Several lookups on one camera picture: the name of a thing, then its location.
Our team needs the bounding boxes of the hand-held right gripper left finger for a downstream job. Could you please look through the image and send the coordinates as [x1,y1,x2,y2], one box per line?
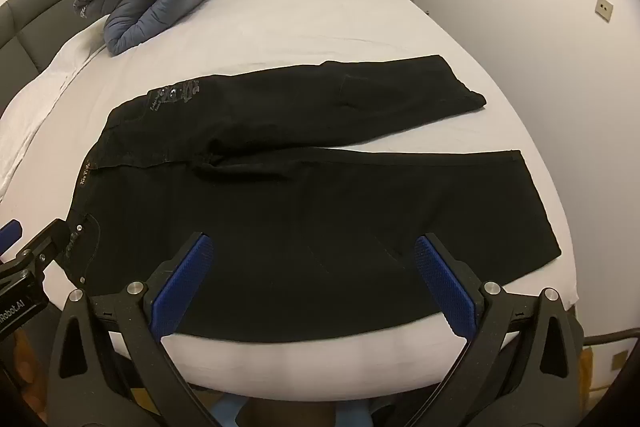
[47,232,221,427]

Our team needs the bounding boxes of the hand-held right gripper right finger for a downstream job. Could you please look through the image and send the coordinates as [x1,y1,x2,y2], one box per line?
[412,233,588,427]

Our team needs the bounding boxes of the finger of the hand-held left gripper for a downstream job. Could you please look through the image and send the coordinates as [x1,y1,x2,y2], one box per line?
[0,220,24,254]
[15,218,69,269]

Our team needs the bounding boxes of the black pants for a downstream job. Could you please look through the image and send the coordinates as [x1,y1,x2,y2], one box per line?
[62,53,562,344]

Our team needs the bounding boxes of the light blue slipper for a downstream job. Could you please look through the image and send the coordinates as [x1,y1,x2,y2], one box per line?
[210,394,248,427]

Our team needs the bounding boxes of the white pillow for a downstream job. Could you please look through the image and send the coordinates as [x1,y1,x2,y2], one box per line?
[0,23,108,202]

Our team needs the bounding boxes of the grey padded headboard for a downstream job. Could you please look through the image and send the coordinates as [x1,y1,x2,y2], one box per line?
[0,0,101,80]

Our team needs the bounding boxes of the dark cable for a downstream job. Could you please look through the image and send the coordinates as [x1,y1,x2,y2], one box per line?
[582,324,636,344]

